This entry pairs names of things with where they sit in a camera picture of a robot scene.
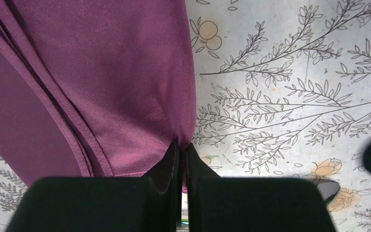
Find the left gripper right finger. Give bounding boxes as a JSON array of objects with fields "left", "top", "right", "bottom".
[{"left": 185, "top": 145, "right": 335, "bottom": 232}]

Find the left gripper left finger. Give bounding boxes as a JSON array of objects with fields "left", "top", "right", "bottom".
[{"left": 6, "top": 141, "right": 181, "bottom": 232}]

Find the purple cloth napkin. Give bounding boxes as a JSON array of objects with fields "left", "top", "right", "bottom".
[{"left": 0, "top": 0, "right": 196, "bottom": 185}]

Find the floral patterned tablecloth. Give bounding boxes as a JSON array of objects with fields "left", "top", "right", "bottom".
[{"left": 0, "top": 0, "right": 371, "bottom": 232}]

